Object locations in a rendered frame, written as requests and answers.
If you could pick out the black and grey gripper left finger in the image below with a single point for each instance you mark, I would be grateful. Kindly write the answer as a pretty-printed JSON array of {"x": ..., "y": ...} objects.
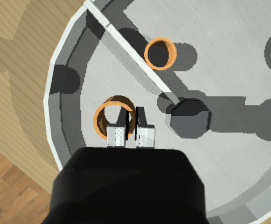
[{"x": 117, "y": 134}]

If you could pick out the bronze bushing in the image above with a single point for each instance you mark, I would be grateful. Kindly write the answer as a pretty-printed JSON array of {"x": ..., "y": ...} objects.
[
  {"x": 100, "y": 122},
  {"x": 170, "y": 48}
]

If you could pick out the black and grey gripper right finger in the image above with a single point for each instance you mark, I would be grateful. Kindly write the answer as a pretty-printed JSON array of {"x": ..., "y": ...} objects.
[{"x": 144, "y": 133}]

